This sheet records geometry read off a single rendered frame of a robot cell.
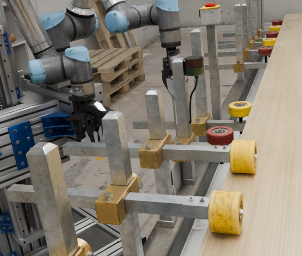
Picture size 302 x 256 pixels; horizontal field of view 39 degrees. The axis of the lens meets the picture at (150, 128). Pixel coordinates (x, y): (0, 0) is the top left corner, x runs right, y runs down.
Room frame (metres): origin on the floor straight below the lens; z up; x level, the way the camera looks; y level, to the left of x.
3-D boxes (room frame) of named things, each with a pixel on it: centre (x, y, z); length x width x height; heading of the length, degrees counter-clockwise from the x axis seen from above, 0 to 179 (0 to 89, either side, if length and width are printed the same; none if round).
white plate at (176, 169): (1.33, -0.10, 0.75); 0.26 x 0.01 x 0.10; 159
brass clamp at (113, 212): (0.81, 0.08, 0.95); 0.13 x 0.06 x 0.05; 159
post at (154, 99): (1.06, -0.02, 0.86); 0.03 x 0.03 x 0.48; 69
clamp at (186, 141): (1.27, -0.10, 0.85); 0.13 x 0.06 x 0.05; 159
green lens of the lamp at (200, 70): (1.28, -0.15, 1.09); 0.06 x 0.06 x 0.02
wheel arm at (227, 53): (2.67, -0.60, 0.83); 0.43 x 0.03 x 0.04; 69
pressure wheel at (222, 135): (1.21, -0.21, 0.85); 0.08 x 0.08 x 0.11
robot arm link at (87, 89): (1.37, 0.21, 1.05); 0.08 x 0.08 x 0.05
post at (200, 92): (1.53, -0.20, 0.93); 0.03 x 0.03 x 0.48; 69
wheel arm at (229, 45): (2.90, -0.69, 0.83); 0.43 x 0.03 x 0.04; 69
